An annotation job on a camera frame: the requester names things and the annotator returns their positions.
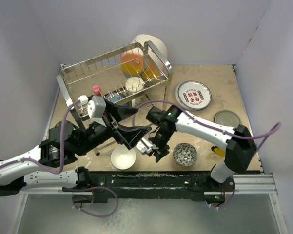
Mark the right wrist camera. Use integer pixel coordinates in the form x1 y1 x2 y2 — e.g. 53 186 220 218
136 138 153 154

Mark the pink plastic cup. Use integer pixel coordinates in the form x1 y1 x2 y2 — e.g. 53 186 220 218
92 85 101 96

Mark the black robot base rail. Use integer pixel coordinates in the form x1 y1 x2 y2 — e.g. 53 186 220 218
62 170 236 204

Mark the white plate with red characters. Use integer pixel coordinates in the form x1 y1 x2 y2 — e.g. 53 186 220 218
175 80 212 111

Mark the yellow translucent mug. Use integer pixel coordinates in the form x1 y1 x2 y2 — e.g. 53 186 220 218
211 146 225 157

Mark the grey green small plate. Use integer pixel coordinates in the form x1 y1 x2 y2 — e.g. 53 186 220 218
214 110 241 128

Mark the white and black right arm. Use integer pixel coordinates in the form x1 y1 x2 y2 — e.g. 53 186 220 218
146 106 257 191

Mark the stainless steel dish rack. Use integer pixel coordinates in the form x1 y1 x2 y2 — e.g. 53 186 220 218
57 41 173 129

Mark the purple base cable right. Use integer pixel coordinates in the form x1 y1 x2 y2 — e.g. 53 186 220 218
208 177 237 210

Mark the yellow plastic dish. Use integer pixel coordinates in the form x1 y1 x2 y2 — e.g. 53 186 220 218
141 61 159 82

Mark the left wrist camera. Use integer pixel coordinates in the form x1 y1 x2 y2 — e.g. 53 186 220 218
78 95 106 126

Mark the aluminium frame rail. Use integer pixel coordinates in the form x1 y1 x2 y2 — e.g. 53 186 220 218
20 174 276 199

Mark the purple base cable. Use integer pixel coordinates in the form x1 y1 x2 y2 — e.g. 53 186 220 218
72 184 120 217
208 177 237 210

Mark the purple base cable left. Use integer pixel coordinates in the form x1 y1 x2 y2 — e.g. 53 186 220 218
72 184 120 217

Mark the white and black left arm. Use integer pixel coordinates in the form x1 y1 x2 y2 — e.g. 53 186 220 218
0 100 151 197

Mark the dark blue ceramic bowl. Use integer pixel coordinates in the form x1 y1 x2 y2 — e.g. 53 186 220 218
104 92 126 103

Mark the black white patterned bowl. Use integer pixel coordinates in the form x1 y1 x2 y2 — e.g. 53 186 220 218
173 143 198 167

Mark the cream mug in rack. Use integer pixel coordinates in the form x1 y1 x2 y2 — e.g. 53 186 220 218
125 77 144 94

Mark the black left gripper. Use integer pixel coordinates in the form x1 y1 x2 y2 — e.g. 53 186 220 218
74 97 151 156

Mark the plain white bowl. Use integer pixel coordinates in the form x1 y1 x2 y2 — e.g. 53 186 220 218
111 145 136 170

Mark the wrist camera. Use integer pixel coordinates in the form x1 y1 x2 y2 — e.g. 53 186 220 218
136 138 153 154
78 95 106 126

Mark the large cream bowl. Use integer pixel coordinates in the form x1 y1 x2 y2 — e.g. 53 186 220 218
130 34 168 62

